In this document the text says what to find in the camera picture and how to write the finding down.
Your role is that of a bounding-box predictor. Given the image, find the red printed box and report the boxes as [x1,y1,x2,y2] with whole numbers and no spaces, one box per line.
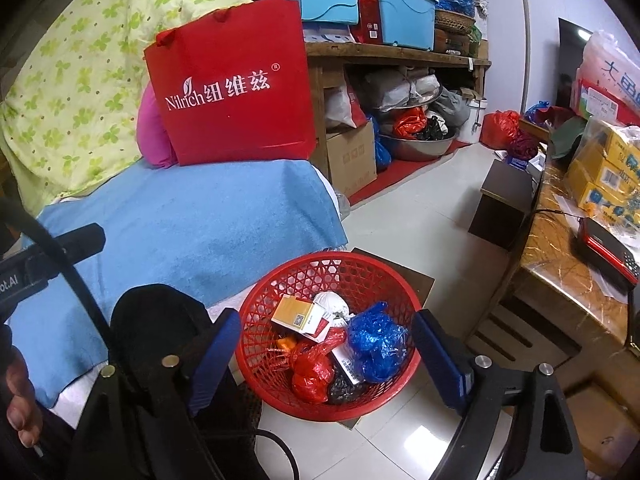
[322,0,383,45]

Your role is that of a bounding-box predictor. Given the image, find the yellow carton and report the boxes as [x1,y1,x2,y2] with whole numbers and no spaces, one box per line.
[602,125,640,181]
[565,142,640,196]
[580,180,640,228]

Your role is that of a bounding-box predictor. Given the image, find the woven basket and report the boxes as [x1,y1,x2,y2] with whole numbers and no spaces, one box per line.
[434,7,476,36]

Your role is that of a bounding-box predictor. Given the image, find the small yellow white box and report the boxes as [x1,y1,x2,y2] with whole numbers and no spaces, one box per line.
[271,294,333,343]

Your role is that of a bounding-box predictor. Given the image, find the light blue box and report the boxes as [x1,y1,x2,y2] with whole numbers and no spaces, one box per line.
[282,0,362,27]

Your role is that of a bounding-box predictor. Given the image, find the white carton with blue label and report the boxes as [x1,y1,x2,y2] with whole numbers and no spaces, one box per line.
[331,342,363,386]

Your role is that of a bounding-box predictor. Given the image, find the black television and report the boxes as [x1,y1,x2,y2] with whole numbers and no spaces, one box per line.
[555,17,596,111]

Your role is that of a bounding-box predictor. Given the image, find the dark red plastic bag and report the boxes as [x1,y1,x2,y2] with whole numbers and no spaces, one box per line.
[507,129,541,161]

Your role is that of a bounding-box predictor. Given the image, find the white plastic bag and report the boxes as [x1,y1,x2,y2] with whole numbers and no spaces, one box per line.
[312,291,356,328]

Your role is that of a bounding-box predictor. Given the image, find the black cable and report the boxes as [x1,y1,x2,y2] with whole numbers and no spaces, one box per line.
[0,199,146,396]

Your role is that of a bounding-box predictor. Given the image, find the blue plastic storage bin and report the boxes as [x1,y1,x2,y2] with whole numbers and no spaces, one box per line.
[372,0,437,52]

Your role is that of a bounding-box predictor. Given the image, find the grey sacks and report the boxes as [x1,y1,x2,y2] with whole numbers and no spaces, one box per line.
[362,67,443,111]

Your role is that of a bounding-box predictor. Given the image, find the red plastic basket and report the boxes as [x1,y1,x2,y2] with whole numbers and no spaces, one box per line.
[239,251,423,422]

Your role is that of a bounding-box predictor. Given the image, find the tissue paper pack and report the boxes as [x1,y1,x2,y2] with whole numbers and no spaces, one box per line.
[572,30,640,126]

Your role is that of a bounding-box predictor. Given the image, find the wooden shelf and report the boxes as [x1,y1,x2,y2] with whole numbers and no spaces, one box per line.
[305,40,493,201]

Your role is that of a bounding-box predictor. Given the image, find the blue plastic bag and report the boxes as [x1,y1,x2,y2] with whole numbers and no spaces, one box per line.
[370,117,393,171]
[347,301,411,385]

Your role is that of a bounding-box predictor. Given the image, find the metal basin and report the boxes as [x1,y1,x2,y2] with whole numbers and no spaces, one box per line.
[377,125,461,162]

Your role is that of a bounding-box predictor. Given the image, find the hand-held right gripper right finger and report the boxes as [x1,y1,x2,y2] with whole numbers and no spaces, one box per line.
[411,308,588,480]

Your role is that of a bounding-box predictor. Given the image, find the person's left hand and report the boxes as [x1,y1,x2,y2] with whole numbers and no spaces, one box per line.
[0,325,43,456]

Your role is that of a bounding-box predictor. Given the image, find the cardboard box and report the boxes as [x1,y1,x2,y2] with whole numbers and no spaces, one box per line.
[565,380,640,476]
[325,120,378,198]

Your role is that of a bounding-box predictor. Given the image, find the pink pillow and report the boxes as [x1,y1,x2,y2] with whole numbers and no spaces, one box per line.
[137,85,178,168]

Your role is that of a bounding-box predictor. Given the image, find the white sack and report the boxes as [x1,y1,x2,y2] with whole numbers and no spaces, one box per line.
[324,82,368,131]

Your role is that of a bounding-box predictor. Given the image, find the blue blanket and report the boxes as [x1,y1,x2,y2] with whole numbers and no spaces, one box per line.
[10,159,348,408]

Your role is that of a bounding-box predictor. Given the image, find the marbled wooden table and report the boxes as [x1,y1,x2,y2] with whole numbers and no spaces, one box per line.
[470,125,640,391]

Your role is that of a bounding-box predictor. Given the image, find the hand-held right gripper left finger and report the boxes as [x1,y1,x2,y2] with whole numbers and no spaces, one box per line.
[67,307,243,480]

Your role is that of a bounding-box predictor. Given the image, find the red floor mat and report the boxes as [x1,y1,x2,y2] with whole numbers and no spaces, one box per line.
[347,140,473,207]

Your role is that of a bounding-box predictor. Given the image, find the red paper bag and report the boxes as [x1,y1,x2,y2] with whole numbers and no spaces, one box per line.
[144,0,317,167]

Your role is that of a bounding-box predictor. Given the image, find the red and black device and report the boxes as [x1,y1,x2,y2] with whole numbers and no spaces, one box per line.
[575,216,640,287]

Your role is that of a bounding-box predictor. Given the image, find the dark brown stool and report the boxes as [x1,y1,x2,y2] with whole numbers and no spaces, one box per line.
[467,160,535,251]

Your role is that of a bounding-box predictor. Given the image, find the white and blue box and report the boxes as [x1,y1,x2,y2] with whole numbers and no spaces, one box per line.
[302,22,358,45]

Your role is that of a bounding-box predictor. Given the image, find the green clover print blanket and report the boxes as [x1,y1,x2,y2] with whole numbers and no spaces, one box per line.
[0,0,256,216]

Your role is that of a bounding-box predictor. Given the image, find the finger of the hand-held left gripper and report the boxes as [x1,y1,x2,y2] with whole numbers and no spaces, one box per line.
[20,223,107,273]

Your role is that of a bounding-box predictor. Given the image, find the white wall pipe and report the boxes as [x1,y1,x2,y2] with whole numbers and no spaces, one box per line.
[515,0,533,116]

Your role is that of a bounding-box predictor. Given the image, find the knotted red plastic bag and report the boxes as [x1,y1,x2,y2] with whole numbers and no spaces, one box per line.
[290,327,348,404]

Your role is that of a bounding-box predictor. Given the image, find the white bucket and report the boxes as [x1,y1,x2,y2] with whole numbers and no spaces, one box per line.
[457,97,488,143]

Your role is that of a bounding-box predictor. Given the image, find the black plastic bag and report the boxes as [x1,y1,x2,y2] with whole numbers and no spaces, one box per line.
[327,370,368,405]
[415,115,451,142]

